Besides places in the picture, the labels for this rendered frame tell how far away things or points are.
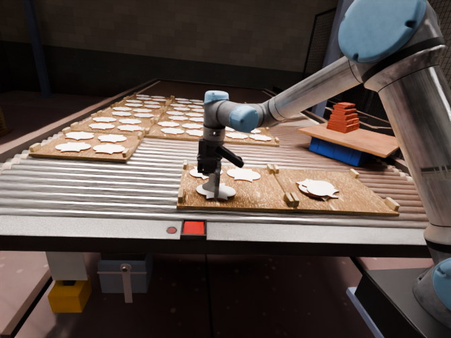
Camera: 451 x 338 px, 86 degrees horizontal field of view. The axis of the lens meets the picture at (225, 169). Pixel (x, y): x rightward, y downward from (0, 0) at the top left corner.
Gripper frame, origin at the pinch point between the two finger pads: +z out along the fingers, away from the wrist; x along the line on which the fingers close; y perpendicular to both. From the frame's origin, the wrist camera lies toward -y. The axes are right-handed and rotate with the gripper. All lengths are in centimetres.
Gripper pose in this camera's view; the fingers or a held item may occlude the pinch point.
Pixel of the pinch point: (215, 190)
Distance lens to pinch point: 90.6
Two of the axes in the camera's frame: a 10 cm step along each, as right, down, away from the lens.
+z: -0.8, 9.1, 4.1
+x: 0.9, 4.2, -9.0
